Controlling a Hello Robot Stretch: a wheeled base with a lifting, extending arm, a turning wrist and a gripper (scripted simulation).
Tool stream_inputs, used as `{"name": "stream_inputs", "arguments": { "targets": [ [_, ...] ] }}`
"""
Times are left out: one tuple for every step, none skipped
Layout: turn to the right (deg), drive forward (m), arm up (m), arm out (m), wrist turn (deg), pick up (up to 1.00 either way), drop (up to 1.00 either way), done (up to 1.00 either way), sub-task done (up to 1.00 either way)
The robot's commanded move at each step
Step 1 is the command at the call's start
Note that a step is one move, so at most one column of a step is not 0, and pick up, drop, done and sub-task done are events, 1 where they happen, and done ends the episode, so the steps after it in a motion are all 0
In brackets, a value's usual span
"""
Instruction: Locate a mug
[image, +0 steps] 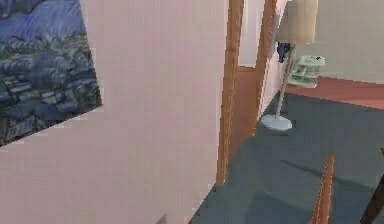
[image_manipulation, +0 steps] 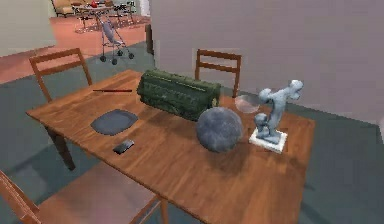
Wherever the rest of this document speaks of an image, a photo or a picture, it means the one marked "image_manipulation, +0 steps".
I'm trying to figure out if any dark green ribbed box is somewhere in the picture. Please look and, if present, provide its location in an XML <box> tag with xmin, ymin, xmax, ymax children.
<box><xmin>136</xmin><ymin>68</ymin><xmax>222</xmax><ymax>122</ymax></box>

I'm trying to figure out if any grey round ball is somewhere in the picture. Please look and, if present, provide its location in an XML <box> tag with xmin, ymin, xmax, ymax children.
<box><xmin>195</xmin><ymin>106</ymin><xmax>244</xmax><ymax>154</ymax></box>

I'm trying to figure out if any brown wooden chair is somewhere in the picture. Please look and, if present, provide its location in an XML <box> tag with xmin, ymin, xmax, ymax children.
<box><xmin>194</xmin><ymin>48</ymin><xmax>243</xmax><ymax>99</ymax></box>
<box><xmin>0</xmin><ymin>162</ymin><xmax>162</xmax><ymax>224</ymax></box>
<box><xmin>28</xmin><ymin>47</ymin><xmax>94</xmax><ymax>103</ymax></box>

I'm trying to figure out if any clear glass bowl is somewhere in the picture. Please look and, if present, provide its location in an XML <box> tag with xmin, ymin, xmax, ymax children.
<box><xmin>234</xmin><ymin>94</ymin><xmax>261</xmax><ymax>114</ymax></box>

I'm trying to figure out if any brown wooden dining table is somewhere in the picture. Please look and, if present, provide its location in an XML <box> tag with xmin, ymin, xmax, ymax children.
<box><xmin>25</xmin><ymin>68</ymin><xmax>317</xmax><ymax>224</ymax></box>

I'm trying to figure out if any black phone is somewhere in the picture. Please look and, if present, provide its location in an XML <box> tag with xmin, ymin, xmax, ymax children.
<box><xmin>112</xmin><ymin>138</ymin><xmax>136</xmax><ymax>155</ymax></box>

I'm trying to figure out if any dark grey plate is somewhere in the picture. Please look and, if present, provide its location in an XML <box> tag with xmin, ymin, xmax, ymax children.
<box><xmin>90</xmin><ymin>108</ymin><xmax>139</xmax><ymax>136</ymax></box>

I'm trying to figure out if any grey figure statue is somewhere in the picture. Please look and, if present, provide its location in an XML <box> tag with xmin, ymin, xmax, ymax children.
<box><xmin>248</xmin><ymin>79</ymin><xmax>305</xmax><ymax>154</ymax></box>

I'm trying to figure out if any dark thin pencil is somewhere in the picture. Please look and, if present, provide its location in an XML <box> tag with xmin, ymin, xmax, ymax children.
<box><xmin>92</xmin><ymin>88</ymin><xmax>133</xmax><ymax>93</ymax></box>

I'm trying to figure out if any grey baby stroller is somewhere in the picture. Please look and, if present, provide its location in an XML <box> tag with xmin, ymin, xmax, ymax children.
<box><xmin>96</xmin><ymin>13</ymin><xmax>135</xmax><ymax>66</ymax></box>

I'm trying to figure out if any pale far table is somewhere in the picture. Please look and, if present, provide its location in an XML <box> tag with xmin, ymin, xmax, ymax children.
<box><xmin>71</xmin><ymin>2</ymin><xmax>116</xmax><ymax>34</ymax></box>

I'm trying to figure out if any tan sofa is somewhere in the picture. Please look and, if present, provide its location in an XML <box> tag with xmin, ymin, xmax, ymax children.
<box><xmin>51</xmin><ymin>0</ymin><xmax>76</xmax><ymax>18</ymax></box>

